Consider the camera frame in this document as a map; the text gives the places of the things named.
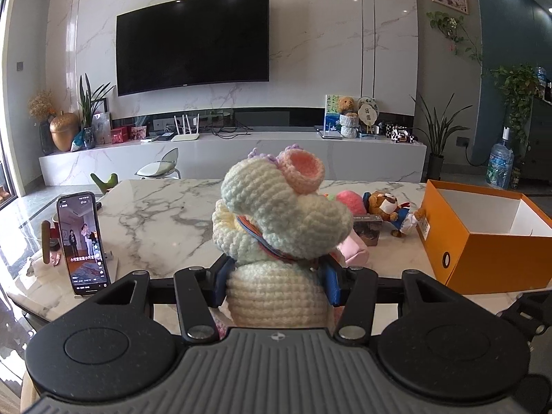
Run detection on white marble television cabinet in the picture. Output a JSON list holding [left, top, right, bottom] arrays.
[[38, 127, 428, 187]]

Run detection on brown teddy bear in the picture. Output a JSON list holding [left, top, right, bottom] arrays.
[[336, 96, 359, 118]]

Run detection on wooden red toy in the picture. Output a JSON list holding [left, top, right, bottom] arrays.
[[40, 219, 62, 268]]

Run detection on black smartphone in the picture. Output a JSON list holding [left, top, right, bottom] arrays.
[[56, 190, 112, 298]]

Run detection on cream crochet doll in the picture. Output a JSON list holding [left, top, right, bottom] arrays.
[[210, 148, 355, 329]]

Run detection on green plant in glass vase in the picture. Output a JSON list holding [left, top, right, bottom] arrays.
[[77, 72, 116, 150]]

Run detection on blue green painting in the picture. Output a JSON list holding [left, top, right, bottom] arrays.
[[324, 93, 359, 135]]

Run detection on pink pouch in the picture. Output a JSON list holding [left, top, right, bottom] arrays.
[[337, 228, 370, 269]]

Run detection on black white brick toy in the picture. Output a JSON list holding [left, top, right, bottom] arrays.
[[385, 122, 417, 144]]

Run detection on white router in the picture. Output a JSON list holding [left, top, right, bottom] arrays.
[[172, 113, 201, 142]]

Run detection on dried flowers in vase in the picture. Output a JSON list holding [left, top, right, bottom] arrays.
[[28, 90, 57, 156]]

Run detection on green toy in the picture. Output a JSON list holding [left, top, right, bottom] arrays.
[[90, 172, 120, 193]]

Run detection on brown bear plush toy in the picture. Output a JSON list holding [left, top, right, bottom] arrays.
[[366, 190, 427, 238]]

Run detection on round fan ornament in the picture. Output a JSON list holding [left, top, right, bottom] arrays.
[[356, 97, 381, 135]]

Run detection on dark grey cabinet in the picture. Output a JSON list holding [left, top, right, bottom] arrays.
[[515, 94, 552, 183]]

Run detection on trailing pothos plant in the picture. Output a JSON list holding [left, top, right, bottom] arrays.
[[491, 63, 541, 148]]

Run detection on black cables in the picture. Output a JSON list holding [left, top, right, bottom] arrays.
[[210, 113, 254, 137]]

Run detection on potted orchid plant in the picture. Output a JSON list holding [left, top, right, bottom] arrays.
[[411, 92, 472, 182]]

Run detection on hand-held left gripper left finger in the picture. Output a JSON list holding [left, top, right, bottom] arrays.
[[96, 254, 230, 346]]

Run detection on orange cardboard box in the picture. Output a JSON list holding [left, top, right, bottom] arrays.
[[419, 179, 552, 295]]

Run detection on small dark box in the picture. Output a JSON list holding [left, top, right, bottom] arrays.
[[351, 214, 384, 247]]

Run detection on golden acorn jar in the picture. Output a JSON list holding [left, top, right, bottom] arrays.
[[49, 111, 81, 153]]

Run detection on small picture frame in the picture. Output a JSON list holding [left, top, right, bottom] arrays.
[[92, 111, 112, 146]]

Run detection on blue water jug with pump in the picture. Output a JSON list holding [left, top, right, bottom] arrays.
[[486, 126, 515, 190]]

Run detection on black wall television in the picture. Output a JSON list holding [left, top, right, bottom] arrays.
[[115, 0, 272, 97]]

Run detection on clear plastic chair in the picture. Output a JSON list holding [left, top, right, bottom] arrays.
[[134, 147, 182, 181]]

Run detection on pink fluffy plush toy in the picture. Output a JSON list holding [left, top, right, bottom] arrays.
[[335, 190, 368, 217]]

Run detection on hanging vine plant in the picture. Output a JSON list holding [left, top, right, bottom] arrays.
[[426, 10, 484, 66]]

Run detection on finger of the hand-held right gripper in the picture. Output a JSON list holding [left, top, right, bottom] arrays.
[[504, 291, 552, 356]]

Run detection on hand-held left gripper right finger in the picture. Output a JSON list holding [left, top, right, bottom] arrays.
[[318, 259, 476, 342]]

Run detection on white crochet basket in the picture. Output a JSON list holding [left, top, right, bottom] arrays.
[[339, 114, 360, 139]]

